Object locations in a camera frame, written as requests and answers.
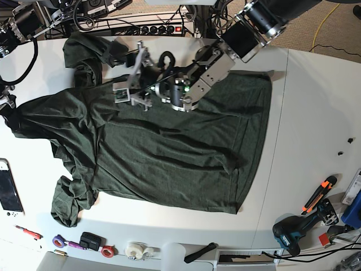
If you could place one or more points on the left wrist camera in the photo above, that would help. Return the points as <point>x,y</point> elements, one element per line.
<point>121,95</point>

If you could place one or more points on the orange black utility knife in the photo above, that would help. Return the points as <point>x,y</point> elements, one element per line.
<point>319,194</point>

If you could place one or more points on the dark green t-shirt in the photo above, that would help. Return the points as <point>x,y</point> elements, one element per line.
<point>204,160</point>

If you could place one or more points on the white paper roll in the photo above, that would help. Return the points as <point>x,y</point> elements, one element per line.
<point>172,257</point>

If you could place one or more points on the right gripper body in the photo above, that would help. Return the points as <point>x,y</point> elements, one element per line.
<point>7,99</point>

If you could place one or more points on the teal black power drill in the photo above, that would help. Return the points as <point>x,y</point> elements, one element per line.
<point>290,230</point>

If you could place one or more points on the red screwdriver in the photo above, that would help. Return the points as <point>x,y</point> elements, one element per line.
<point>33,234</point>

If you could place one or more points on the purple tape roll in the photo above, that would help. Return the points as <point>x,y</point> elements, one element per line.
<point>58,241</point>

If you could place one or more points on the black power strip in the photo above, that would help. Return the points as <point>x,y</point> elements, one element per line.
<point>153,30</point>

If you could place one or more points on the clear tape dispenser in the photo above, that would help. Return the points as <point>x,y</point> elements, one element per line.
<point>140,251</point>

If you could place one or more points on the red tape roll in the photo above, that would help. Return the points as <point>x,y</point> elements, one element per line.
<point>108,251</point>

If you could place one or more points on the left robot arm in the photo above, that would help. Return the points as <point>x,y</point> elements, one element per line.
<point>251,29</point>

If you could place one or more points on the black action camera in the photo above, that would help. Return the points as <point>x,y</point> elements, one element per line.
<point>90,241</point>

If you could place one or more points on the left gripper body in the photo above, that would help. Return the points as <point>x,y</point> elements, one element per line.
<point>147,78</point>

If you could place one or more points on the blue box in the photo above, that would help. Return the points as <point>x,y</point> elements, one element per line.
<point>351,215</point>

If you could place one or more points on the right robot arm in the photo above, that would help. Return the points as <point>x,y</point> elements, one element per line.
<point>28,21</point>

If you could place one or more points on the white handheld game console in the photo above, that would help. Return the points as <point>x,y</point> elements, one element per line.
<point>10,200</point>

